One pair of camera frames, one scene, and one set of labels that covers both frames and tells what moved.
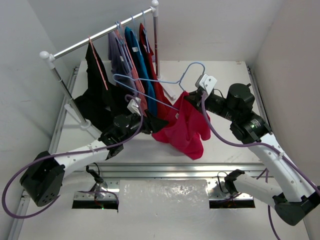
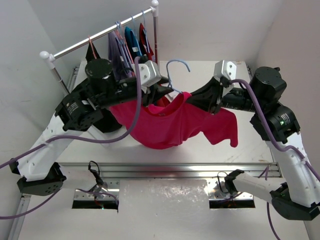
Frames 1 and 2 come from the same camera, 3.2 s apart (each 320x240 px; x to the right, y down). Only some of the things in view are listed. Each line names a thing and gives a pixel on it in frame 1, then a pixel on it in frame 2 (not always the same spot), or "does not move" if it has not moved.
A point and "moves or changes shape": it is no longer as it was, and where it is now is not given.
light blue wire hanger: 115,76 to 169,85
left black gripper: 147,123 to 148,94
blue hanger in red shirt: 145,32 does not move
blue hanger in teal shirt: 136,35 does not move
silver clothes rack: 153,10 does not move
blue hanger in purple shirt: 120,38 does not move
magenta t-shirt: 187,126 moves or changes shape
